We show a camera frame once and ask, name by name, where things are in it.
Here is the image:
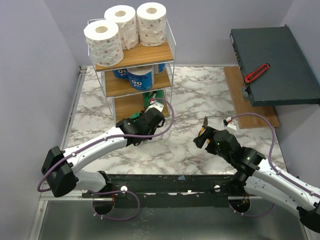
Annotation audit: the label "brown paper roll green base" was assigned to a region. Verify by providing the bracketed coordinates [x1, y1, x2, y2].
[142, 90, 164, 109]

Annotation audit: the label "white wire wooden shelf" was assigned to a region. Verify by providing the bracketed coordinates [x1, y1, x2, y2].
[93, 23, 177, 122]

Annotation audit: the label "blue-bottom paper roll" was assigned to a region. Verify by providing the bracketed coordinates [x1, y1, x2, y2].
[127, 65, 155, 91]

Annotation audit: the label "blue cartoon-face paper roll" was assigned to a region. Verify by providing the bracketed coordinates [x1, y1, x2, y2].
[112, 68, 129, 79]

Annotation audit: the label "plain white bottom paper roll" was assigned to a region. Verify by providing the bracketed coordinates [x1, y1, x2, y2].
[83, 19, 124, 67]

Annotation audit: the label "pink dotted paper roll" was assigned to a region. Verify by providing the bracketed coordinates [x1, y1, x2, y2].
[104, 5, 139, 50]

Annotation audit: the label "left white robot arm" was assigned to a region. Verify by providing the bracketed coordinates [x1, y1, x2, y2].
[41, 107, 165, 198]

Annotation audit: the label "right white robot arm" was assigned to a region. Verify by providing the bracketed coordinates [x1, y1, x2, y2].
[193, 127, 320, 233]

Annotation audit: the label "wooden board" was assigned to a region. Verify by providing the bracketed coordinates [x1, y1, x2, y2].
[223, 66, 281, 129]

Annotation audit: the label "red black utility knife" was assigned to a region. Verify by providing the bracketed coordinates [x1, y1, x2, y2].
[244, 63, 270, 85]

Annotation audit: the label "dark grey flat metal box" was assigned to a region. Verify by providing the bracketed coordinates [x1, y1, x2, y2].
[230, 25, 320, 107]

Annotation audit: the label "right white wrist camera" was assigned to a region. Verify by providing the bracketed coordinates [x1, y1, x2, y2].
[223, 117, 237, 131]

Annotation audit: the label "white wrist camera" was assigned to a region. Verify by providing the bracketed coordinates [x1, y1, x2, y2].
[145, 98, 165, 113]
[223, 117, 237, 131]

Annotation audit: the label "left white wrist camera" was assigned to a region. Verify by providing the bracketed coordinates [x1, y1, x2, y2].
[145, 98, 165, 113]

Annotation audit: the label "yellow handled pliers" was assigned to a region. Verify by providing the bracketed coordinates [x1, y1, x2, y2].
[198, 115, 208, 136]

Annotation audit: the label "black metal base rail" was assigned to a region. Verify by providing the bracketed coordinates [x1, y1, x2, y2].
[82, 174, 251, 213]

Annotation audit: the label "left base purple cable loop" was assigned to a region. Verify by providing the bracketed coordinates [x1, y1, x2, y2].
[92, 189, 141, 221]

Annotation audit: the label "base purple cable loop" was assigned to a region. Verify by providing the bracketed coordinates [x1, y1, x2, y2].
[227, 197, 276, 218]
[92, 189, 141, 221]

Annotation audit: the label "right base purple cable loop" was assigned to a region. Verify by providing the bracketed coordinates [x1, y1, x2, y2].
[227, 197, 276, 218]

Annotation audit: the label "aluminium frame rail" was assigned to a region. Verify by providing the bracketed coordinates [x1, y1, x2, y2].
[39, 65, 88, 201]

